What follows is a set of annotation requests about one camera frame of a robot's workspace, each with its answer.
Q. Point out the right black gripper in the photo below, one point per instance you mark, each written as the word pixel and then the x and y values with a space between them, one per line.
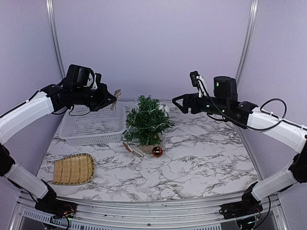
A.
pixel 187 102

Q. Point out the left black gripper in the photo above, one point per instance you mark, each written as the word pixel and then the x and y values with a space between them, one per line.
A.
pixel 104 95

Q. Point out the white plastic basket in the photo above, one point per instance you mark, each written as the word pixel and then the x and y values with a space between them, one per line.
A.
pixel 80 126

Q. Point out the small green christmas tree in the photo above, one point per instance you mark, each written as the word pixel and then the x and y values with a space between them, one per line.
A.
pixel 146 124

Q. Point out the red ball ornament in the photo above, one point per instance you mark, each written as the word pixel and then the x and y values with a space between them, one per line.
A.
pixel 157 151

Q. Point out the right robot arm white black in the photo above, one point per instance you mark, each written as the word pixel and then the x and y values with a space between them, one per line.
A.
pixel 250 116

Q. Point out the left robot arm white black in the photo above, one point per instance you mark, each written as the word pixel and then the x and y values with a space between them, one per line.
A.
pixel 81 86

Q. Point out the woven bamboo tray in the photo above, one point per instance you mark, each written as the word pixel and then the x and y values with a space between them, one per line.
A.
pixel 74 170

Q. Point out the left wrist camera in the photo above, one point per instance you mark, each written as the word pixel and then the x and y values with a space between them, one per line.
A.
pixel 96 81

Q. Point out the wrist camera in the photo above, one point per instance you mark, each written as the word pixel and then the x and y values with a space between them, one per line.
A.
pixel 96 81
pixel 199 82

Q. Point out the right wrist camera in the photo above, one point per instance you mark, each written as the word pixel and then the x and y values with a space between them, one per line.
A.
pixel 199 82

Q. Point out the right aluminium frame post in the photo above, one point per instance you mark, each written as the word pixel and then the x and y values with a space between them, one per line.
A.
pixel 248 39

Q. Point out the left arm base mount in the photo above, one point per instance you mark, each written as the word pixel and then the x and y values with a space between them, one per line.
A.
pixel 57 207

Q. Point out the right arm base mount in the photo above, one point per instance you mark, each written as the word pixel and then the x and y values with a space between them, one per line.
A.
pixel 247 206

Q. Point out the front aluminium rail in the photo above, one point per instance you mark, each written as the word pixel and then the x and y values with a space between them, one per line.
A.
pixel 186 214

